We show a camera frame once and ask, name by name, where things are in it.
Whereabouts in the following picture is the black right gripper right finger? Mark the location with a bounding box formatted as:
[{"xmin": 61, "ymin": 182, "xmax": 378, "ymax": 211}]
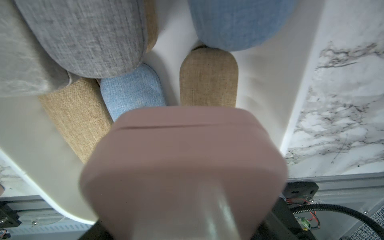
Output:
[{"xmin": 258, "ymin": 198, "xmax": 316, "ymax": 240}]

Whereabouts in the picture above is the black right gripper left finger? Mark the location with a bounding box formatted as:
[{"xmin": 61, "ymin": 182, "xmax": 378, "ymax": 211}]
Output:
[{"xmin": 79, "ymin": 221, "xmax": 114, "ymax": 240}]

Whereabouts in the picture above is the pink glasses case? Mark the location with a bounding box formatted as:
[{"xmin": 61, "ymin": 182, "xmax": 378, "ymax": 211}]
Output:
[{"xmin": 80, "ymin": 107, "xmax": 288, "ymax": 240}]

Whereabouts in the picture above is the tan glasses case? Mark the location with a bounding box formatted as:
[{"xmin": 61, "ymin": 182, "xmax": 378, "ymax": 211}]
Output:
[
  {"xmin": 38, "ymin": 78, "xmax": 113, "ymax": 164},
  {"xmin": 144, "ymin": 0, "xmax": 159, "ymax": 53},
  {"xmin": 180, "ymin": 46, "xmax": 239, "ymax": 108}
]

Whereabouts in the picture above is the light blue case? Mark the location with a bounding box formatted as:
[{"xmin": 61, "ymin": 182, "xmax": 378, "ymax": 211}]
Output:
[
  {"xmin": 100, "ymin": 64, "xmax": 167, "ymax": 121},
  {"xmin": 188, "ymin": 0, "xmax": 298, "ymax": 52}
]

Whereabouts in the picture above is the grey-beige rectangular glasses case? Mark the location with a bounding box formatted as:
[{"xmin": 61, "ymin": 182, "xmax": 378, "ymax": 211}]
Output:
[{"xmin": 1, "ymin": 1, "xmax": 78, "ymax": 97}]

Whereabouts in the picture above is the grey fabric glasses case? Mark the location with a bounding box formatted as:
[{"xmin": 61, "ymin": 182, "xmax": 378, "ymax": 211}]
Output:
[{"xmin": 16, "ymin": 1, "xmax": 156, "ymax": 79}]

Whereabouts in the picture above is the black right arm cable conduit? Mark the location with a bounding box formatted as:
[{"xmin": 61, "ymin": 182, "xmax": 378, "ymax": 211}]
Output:
[{"xmin": 290, "ymin": 203, "xmax": 384, "ymax": 240}]

